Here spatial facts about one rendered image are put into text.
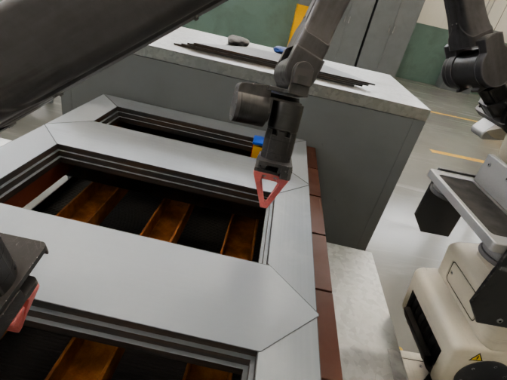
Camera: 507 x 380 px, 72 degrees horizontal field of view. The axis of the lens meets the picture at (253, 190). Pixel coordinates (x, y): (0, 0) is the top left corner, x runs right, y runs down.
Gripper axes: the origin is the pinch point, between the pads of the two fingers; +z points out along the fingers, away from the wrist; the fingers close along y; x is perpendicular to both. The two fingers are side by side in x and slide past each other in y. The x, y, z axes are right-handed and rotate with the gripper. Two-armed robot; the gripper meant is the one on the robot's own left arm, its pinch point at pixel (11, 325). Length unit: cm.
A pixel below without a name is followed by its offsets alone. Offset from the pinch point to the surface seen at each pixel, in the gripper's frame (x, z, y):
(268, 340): 29.1, 10.0, -8.5
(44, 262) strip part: -7.3, 11.1, -13.8
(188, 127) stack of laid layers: -3, 29, -83
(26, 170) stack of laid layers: -27, 18, -38
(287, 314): 31.7, 11.3, -13.9
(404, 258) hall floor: 128, 129, -131
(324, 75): 40, 13, -109
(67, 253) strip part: -5.2, 11.7, -16.6
